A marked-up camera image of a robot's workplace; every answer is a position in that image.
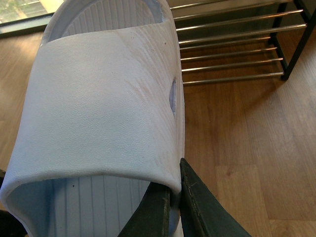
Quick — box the black metal shoe rack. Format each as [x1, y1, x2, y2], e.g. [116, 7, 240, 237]
[170, 0, 316, 86]

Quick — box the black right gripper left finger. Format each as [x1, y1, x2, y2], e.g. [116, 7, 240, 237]
[119, 182, 170, 237]

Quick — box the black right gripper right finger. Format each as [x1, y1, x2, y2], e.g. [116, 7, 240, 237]
[180, 158, 250, 237]

